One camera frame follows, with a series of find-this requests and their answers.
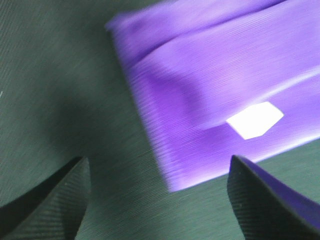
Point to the purple microfiber towel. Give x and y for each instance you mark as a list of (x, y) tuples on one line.
[(216, 78)]

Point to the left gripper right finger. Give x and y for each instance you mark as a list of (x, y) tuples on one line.
[(266, 208)]

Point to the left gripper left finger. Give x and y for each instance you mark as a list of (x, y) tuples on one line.
[(53, 210)]

